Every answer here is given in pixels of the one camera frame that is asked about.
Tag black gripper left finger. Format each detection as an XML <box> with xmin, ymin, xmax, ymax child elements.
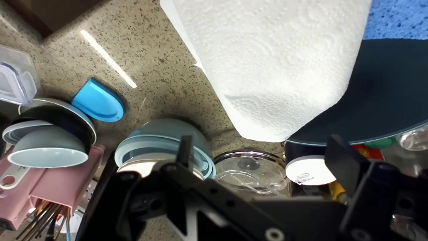
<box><xmin>176</xmin><ymin>134</ymin><xmax>195</xmax><ymax>172</ymax></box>

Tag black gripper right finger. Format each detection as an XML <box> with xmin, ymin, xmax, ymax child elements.
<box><xmin>323</xmin><ymin>134</ymin><xmax>373</xmax><ymax>199</ymax></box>

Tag white kitchen paper roll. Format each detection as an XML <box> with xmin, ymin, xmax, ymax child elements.
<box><xmin>159</xmin><ymin>0</ymin><xmax>373</xmax><ymax>145</ymax></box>

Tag light blue bowl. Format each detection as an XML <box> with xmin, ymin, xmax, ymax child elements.
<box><xmin>113</xmin><ymin>118</ymin><xmax>217</xmax><ymax>180</ymax></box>

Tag clear glass bowl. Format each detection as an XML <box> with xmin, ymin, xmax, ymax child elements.
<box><xmin>212</xmin><ymin>150</ymin><xmax>292</xmax><ymax>196</ymax></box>

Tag dark blue bowl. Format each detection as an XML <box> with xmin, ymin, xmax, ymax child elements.
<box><xmin>284</xmin><ymin>38</ymin><xmax>428</xmax><ymax>148</ymax></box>

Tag small grey-blue bowl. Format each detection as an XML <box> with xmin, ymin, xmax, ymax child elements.
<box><xmin>1</xmin><ymin>120</ymin><xmax>54</xmax><ymax>145</ymax></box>

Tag white lid jar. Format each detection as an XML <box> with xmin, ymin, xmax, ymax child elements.
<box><xmin>284</xmin><ymin>153</ymin><xmax>338</xmax><ymax>186</ymax></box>

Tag pink utensil holder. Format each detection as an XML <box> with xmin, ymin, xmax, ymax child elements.
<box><xmin>0</xmin><ymin>144</ymin><xmax>105</xmax><ymax>232</ymax></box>

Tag blue sponge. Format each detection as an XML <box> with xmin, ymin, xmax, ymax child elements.
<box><xmin>362</xmin><ymin>0</ymin><xmax>428</xmax><ymax>43</ymax></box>

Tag white plastic utensil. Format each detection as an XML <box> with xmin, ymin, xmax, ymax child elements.
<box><xmin>0</xmin><ymin>165</ymin><xmax>28</xmax><ymax>191</ymax></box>

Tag clear lidded plastic container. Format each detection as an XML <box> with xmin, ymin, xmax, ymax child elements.
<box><xmin>0</xmin><ymin>45</ymin><xmax>40</xmax><ymax>108</ymax></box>

